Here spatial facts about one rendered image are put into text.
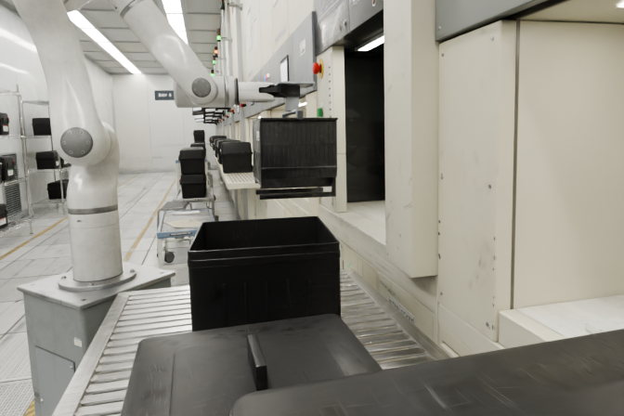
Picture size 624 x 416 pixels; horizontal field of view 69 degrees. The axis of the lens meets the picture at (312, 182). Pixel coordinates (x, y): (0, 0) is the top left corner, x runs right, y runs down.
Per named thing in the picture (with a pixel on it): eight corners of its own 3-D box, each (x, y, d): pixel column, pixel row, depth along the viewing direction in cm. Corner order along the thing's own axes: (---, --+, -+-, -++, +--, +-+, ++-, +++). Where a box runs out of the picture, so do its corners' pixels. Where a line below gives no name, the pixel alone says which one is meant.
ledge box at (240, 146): (220, 171, 411) (219, 141, 409) (252, 169, 416) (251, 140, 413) (220, 174, 382) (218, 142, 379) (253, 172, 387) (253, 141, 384)
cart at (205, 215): (162, 262, 411) (158, 209, 406) (219, 256, 425) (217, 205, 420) (155, 299, 318) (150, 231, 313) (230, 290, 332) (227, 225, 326)
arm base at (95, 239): (43, 283, 118) (36, 214, 116) (109, 265, 134) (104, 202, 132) (86, 295, 108) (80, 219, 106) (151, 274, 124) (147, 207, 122)
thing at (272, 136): (253, 191, 140) (251, 87, 137) (317, 188, 145) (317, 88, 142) (262, 202, 117) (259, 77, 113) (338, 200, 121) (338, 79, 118)
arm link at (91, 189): (60, 215, 112) (52, 118, 110) (81, 204, 130) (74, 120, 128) (113, 212, 115) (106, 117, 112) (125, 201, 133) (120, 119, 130)
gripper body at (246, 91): (232, 106, 130) (271, 106, 132) (234, 104, 120) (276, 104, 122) (230, 80, 129) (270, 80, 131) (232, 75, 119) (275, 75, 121)
